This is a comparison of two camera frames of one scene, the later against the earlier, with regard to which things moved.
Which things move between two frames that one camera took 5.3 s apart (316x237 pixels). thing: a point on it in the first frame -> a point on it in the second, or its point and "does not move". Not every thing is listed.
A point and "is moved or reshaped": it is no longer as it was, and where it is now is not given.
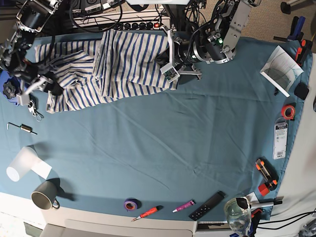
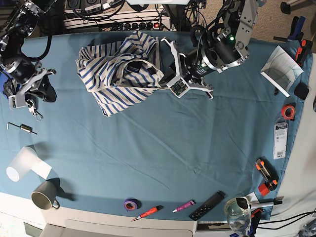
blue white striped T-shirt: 121,63 is moved or reshaped
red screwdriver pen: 153,210 does not move
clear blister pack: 280,138 does not move
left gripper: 185,56 -> 190,70
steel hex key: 8,126 does not move
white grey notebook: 282,70 does not move
